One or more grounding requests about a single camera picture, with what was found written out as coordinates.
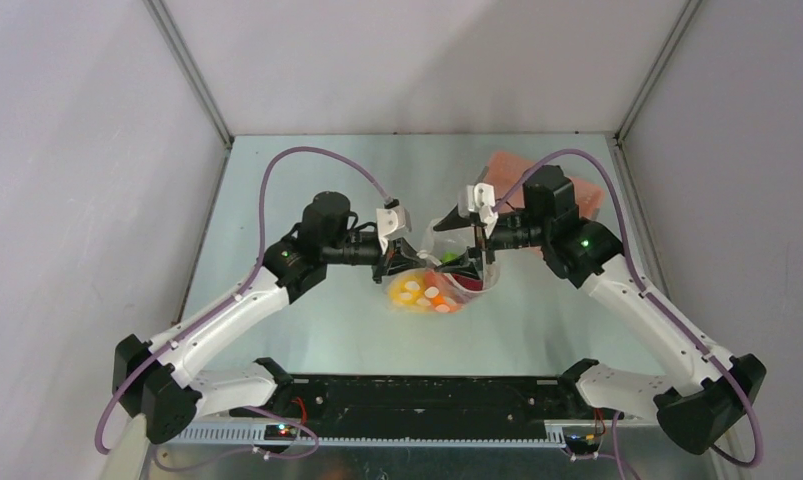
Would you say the aluminium frame rail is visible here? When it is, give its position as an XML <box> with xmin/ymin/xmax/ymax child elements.
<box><xmin>127</xmin><ymin>377</ymin><xmax>734</xmax><ymax>452</ymax></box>

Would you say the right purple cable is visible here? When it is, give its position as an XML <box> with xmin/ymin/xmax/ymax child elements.
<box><xmin>490</xmin><ymin>148</ymin><xmax>765</xmax><ymax>480</ymax></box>

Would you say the purple cable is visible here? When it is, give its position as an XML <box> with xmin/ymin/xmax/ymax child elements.
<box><xmin>94</xmin><ymin>146</ymin><xmax>400</xmax><ymax>456</ymax></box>
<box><xmin>490</xmin><ymin>148</ymin><xmax>765</xmax><ymax>480</ymax></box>

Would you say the pink plastic basket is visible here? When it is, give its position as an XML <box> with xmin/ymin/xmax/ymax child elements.
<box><xmin>482</xmin><ymin>151</ymin><xmax>605</xmax><ymax>249</ymax></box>

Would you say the orange fruit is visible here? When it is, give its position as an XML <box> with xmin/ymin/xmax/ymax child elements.
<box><xmin>416</xmin><ymin>286</ymin><xmax>462</xmax><ymax>314</ymax></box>

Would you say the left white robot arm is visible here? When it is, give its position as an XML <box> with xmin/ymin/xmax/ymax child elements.
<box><xmin>112</xmin><ymin>191</ymin><xmax>422</xmax><ymax>445</ymax></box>

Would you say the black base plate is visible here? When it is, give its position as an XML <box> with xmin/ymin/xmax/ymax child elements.
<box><xmin>261</xmin><ymin>374</ymin><xmax>613</xmax><ymax>442</ymax></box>

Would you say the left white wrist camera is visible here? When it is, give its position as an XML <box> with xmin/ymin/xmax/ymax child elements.
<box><xmin>375</xmin><ymin>205</ymin><xmax>412</xmax><ymax>241</ymax></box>

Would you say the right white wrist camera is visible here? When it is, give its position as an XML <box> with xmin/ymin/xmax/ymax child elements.
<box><xmin>457</xmin><ymin>183</ymin><xmax>499</xmax><ymax>238</ymax></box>

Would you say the clear dotted zip top bag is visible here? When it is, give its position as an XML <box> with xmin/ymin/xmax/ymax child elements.
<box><xmin>384</xmin><ymin>219</ymin><xmax>500</xmax><ymax>314</ymax></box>

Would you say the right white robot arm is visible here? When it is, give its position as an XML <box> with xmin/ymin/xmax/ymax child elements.
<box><xmin>433</xmin><ymin>165</ymin><xmax>766</xmax><ymax>455</ymax></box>

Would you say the red fruit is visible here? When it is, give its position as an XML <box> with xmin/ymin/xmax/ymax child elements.
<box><xmin>450</xmin><ymin>274</ymin><xmax>485</xmax><ymax>295</ymax></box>

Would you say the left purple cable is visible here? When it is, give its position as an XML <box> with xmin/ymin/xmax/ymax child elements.
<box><xmin>94</xmin><ymin>146</ymin><xmax>400</xmax><ymax>456</ymax></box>

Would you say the yellow lemon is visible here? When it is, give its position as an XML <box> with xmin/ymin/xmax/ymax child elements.
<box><xmin>386</xmin><ymin>270</ymin><xmax>431</xmax><ymax>311</ymax></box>

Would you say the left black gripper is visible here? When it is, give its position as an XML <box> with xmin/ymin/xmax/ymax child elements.
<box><xmin>322</xmin><ymin>231</ymin><xmax>426</xmax><ymax>284</ymax></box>

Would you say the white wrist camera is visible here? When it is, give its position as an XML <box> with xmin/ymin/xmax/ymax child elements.
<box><xmin>375</xmin><ymin>205</ymin><xmax>412</xmax><ymax>241</ymax></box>
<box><xmin>457</xmin><ymin>183</ymin><xmax>499</xmax><ymax>238</ymax></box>

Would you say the orange red carrot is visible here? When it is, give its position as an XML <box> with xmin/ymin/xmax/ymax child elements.
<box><xmin>424</xmin><ymin>270</ymin><xmax>450</xmax><ymax>292</ymax></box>

